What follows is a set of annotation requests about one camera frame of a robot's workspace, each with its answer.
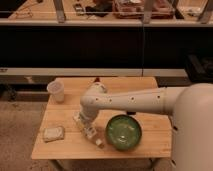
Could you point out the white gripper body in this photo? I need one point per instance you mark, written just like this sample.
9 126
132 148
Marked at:
87 116

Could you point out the white labelled bottle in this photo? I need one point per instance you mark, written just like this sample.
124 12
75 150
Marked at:
88 130

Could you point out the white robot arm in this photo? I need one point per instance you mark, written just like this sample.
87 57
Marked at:
191 108

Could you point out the red brown small bottle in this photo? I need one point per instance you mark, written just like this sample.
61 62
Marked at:
97 79

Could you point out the green ceramic bowl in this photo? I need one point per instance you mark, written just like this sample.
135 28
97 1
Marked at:
123 132

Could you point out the wooden table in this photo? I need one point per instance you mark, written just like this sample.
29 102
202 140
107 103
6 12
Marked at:
155 143

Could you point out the black remote control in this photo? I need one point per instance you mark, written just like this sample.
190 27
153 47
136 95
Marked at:
131 113

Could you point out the grey sponge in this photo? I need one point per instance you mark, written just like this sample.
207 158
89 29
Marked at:
53 134

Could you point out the red tray on shelf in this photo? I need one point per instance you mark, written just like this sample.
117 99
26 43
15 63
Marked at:
135 9

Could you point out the metal shelf rail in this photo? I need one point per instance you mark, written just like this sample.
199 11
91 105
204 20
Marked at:
107 23

